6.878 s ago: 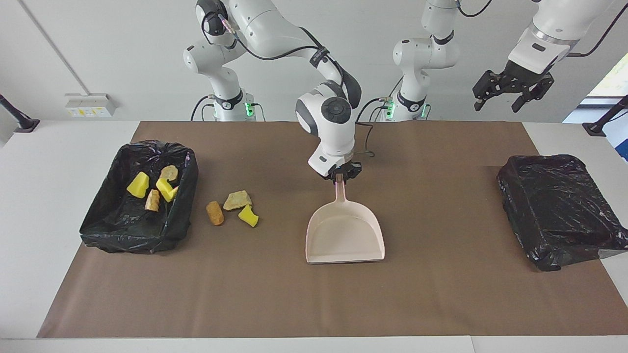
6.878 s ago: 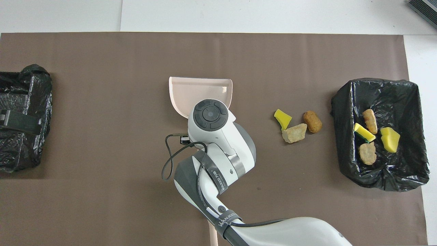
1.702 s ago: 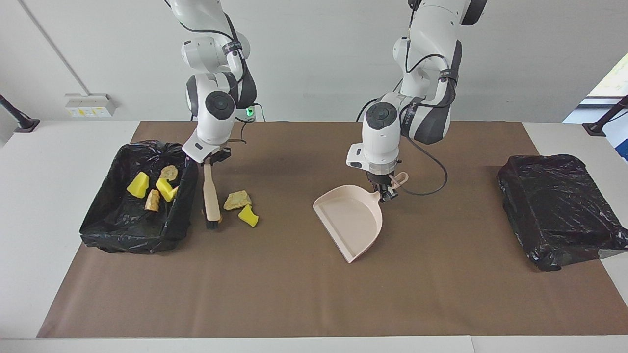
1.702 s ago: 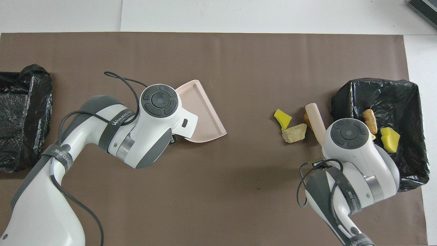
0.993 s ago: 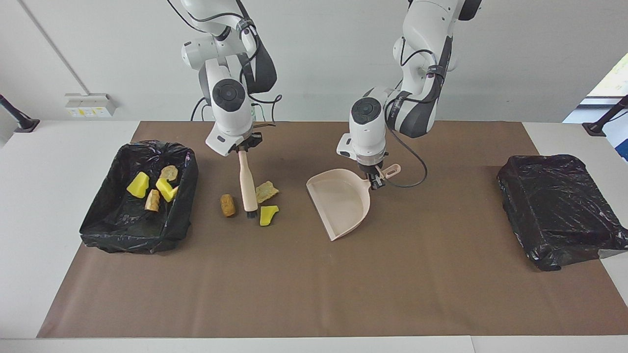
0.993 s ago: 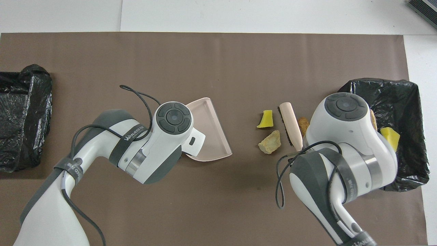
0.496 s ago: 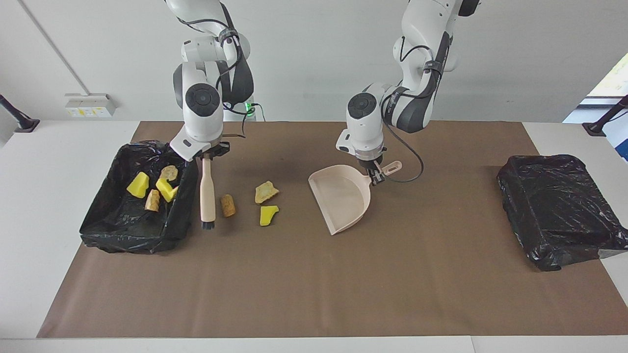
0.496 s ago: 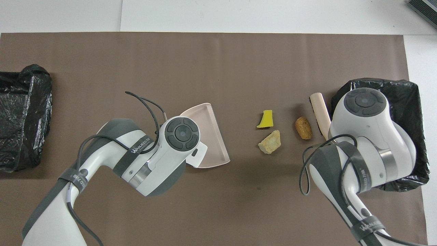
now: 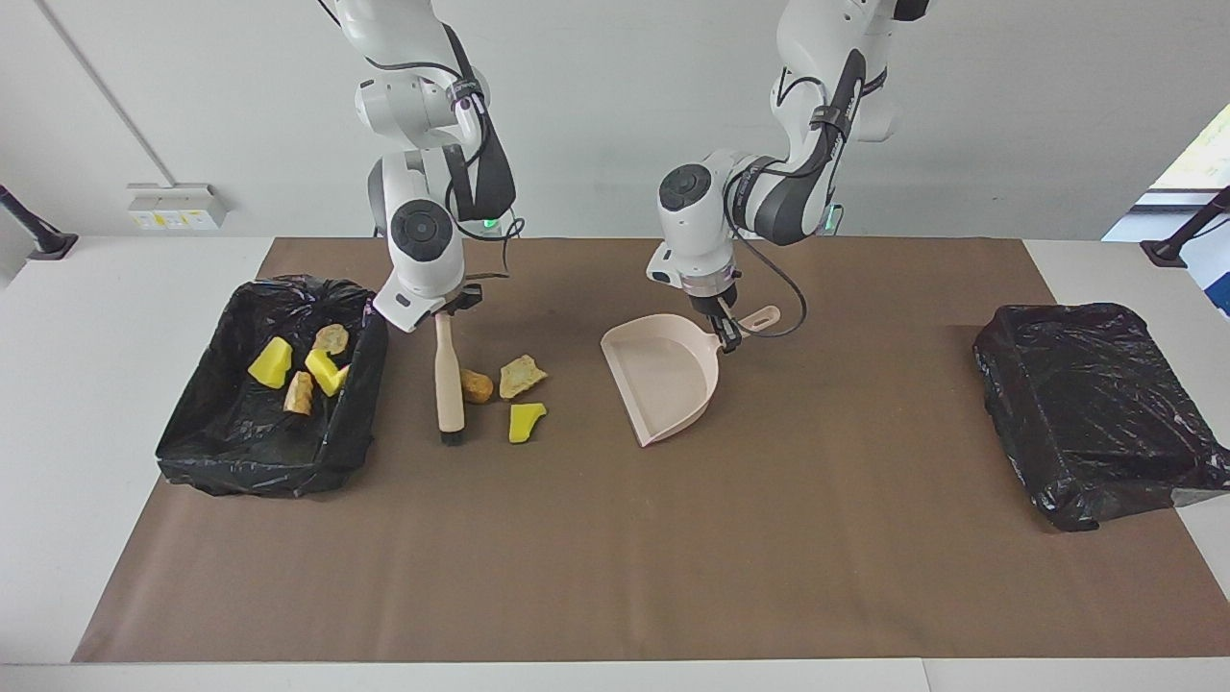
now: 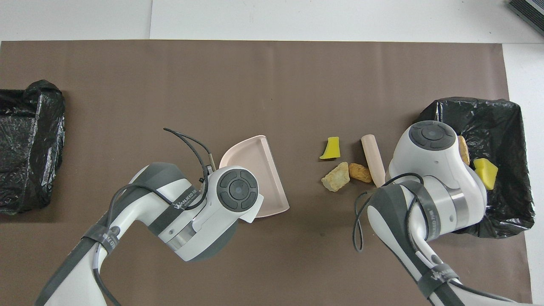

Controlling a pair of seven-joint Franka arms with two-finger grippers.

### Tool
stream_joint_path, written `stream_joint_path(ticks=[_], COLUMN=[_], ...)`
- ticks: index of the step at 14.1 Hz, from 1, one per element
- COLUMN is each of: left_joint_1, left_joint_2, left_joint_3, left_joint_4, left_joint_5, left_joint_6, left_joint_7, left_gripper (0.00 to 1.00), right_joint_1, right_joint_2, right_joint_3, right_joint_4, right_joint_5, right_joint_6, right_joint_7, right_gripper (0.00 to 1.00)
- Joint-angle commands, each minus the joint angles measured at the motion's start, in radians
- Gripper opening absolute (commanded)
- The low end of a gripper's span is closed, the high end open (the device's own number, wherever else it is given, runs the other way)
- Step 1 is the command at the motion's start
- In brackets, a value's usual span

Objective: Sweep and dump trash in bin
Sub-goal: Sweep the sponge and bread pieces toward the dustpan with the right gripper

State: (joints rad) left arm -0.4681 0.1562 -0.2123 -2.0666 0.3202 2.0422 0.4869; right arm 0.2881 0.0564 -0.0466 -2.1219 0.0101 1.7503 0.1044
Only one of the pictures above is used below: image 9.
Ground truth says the beige hand brush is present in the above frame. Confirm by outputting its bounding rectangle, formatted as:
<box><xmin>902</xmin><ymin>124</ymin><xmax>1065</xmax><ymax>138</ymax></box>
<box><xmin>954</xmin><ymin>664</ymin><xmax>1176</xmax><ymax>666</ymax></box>
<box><xmin>433</xmin><ymin>312</ymin><xmax>469</xmax><ymax>448</ymax></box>

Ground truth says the pale pink plastic dustpan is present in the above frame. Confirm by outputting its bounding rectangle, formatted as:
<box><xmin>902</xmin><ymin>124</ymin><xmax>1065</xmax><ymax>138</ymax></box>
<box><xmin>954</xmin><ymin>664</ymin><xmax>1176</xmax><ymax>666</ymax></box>
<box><xmin>601</xmin><ymin>305</ymin><xmax>782</xmax><ymax>449</ymax></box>

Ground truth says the beige rock-like chunk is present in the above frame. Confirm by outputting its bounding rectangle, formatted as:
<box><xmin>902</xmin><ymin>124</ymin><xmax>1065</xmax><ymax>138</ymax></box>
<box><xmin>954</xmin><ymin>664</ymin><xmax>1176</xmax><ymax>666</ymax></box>
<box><xmin>498</xmin><ymin>354</ymin><xmax>549</xmax><ymax>401</ymax></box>

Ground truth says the plain yellow sponge piece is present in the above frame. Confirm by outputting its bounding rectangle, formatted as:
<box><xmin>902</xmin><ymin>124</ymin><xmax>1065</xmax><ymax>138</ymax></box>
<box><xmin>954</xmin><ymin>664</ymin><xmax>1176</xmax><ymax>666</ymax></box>
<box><xmin>508</xmin><ymin>402</ymin><xmax>549</xmax><ymax>445</ymax></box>

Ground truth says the yellow green notched sponge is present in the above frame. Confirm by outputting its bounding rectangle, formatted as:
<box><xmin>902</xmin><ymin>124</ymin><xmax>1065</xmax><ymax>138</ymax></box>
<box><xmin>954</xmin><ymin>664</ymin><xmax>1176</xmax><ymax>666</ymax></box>
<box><xmin>305</xmin><ymin>348</ymin><xmax>350</xmax><ymax>397</ymax></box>

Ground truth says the yellow green sponge piece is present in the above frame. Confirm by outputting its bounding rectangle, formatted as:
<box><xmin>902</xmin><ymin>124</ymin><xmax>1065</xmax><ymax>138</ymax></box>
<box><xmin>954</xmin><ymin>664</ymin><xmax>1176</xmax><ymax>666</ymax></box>
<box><xmin>248</xmin><ymin>335</ymin><xmax>294</xmax><ymax>390</ymax></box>

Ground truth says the black bag-lined bin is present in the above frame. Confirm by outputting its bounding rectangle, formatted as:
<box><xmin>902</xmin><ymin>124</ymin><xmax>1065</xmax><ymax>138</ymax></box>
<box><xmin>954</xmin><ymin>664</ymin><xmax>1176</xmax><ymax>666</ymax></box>
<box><xmin>156</xmin><ymin>276</ymin><xmax>390</xmax><ymax>499</ymax></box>
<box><xmin>972</xmin><ymin>303</ymin><xmax>1230</xmax><ymax>532</ymax></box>

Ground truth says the brown paper table mat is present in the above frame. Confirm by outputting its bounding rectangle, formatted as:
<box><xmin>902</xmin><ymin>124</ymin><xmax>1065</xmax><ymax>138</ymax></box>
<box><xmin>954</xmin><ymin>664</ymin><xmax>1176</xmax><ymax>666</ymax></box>
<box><xmin>72</xmin><ymin>237</ymin><xmax>1230</xmax><ymax>663</ymax></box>

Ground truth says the black clamp stand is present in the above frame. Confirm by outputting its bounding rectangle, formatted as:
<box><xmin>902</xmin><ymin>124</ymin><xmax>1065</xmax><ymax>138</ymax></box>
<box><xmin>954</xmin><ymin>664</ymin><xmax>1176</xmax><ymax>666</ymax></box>
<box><xmin>1141</xmin><ymin>185</ymin><xmax>1230</xmax><ymax>269</ymax></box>
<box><xmin>0</xmin><ymin>183</ymin><xmax>80</xmax><ymax>261</ymax></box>

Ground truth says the bright window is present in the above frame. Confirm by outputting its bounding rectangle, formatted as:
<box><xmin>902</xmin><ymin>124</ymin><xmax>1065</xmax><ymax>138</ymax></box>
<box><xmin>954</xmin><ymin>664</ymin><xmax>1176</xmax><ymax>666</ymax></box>
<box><xmin>1148</xmin><ymin>104</ymin><xmax>1230</xmax><ymax>193</ymax></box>

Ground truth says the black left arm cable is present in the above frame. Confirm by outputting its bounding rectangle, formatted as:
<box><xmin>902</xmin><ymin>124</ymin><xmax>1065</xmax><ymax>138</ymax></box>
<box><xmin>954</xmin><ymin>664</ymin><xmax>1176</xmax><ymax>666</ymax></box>
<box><xmin>726</xmin><ymin>58</ymin><xmax>866</xmax><ymax>339</ymax></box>

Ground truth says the white wall power strip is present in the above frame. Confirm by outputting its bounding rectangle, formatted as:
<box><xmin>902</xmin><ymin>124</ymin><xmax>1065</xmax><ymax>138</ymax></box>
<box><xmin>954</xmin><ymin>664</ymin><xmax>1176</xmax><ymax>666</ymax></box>
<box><xmin>127</xmin><ymin>183</ymin><xmax>230</xmax><ymax>230</ymax></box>

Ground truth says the white wall cable conduit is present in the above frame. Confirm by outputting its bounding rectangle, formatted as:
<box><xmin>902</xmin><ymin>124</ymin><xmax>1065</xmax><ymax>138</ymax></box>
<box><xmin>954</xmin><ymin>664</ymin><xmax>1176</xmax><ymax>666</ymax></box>
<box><xmin>37</xmin><ymin>0</ymin><xmax>179</xmax><ymax>188</ymax></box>

